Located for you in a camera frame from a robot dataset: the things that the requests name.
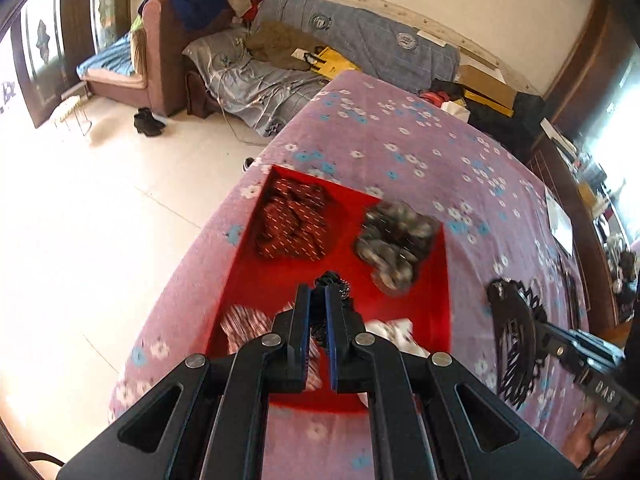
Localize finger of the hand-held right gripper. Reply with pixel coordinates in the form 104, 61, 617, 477
541, 321, 627, 361
536, 336, 588, 378

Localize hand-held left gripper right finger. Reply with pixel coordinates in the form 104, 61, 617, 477
325, 284, 583, 480

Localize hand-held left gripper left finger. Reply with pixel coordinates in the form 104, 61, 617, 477
56, 284, 321, 480

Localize black beaded scrunchie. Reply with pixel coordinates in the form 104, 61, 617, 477
309, 270, 353, 351

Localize red tray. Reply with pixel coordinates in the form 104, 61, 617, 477
204, 164, 452, 415

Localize person's right hand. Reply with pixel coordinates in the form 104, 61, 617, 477
567, 407, 626, 470

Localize pink striped scrunchie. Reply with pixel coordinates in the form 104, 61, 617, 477
220, 302, 323, 392

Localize white patterned scrunchie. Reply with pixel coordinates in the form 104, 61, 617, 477
357, 317, 431, 406

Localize grey and black scrunchie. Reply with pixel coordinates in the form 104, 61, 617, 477
354, 201, 442, 297

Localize dark red patterned scrunchie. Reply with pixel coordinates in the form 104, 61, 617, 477
256, 177, 337, 262

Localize white paper sheet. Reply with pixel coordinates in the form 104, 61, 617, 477
545, 187, 574, 257

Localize dark wooden headboard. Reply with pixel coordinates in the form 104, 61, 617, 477
529, 119, 623, 333

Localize purple floral bedspread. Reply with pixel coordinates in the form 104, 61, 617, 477
107, 70, 613, 480

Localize black cloth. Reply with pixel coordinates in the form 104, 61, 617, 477
466, 91, 547, 162

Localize grey-blue printed sheet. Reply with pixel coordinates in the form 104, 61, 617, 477
182, 27, 342, 138

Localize red cloth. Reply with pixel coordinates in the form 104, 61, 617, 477
419, 90, 452, 109

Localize black boots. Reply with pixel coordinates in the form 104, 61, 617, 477
133, 107, 166, 137

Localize yellow bag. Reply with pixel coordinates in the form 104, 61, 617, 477
292, 45, 362, 82

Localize cardboard box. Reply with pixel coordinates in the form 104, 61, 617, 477
456, 64, 517, 118

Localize brown cloth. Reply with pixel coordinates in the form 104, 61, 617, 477
244, 21, 323, 72

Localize blue checked quilt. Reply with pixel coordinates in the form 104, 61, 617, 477
254, 0, 461, 94

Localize maroon sofa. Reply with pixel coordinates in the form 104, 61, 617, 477
140, 0, 238, 117

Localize blue seat cushion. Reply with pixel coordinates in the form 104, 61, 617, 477
76, 34, 147, 92

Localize dark blue cloth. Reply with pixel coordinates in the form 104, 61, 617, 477
144, 0, 236, 32

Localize dark wooden door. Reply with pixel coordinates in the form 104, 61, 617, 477
9, 0, 70, 129

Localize white wire stool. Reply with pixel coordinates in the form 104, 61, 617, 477
50, 95, 92, 137

